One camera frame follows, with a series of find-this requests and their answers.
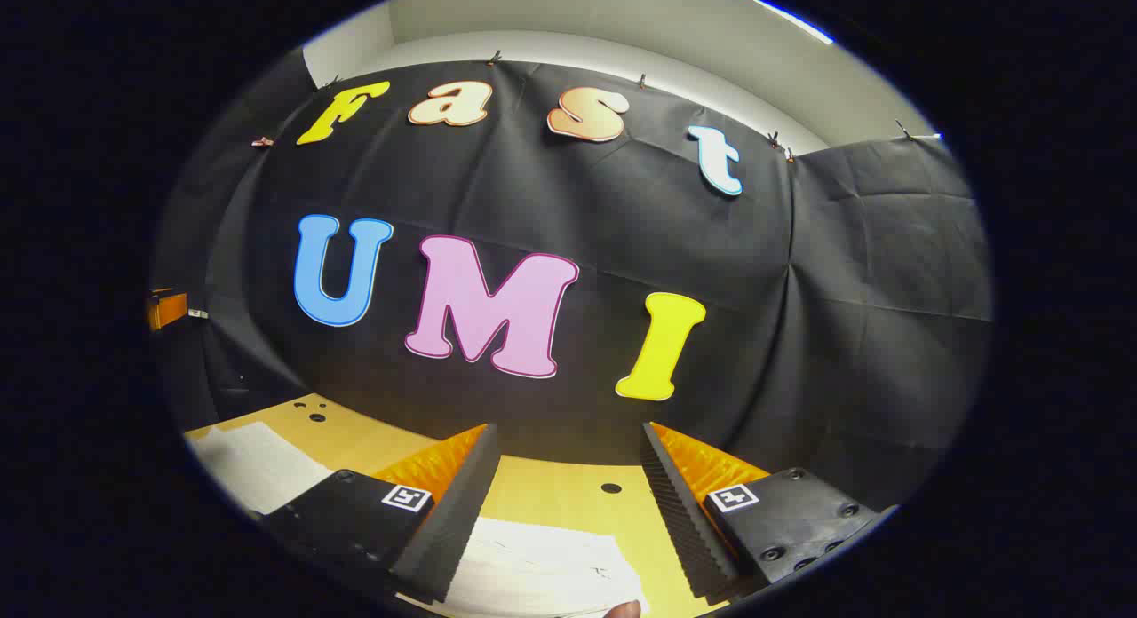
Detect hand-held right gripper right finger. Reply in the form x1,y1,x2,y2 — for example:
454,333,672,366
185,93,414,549
640,421,900,601

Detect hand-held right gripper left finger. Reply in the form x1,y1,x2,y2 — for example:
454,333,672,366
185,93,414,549
262,423,500,605

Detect white jeans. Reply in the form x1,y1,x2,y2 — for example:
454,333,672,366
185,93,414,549
187,421,651,618

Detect black backdrop cloth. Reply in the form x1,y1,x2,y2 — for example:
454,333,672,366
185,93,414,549
149,50,994,512

